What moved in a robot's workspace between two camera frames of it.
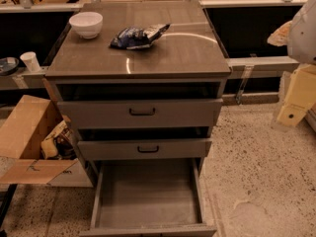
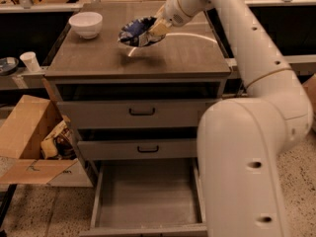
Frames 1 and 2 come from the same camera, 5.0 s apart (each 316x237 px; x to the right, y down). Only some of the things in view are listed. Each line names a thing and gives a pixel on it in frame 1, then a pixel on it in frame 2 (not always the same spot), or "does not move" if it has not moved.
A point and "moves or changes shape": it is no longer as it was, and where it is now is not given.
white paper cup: [31, 60] does not move
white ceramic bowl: [87, 24] does not move
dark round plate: [8, 65] does not move
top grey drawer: [141, 114] does not move
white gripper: [303, 39] -> [173, 11]
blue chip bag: [138, 37] moves or changes shape
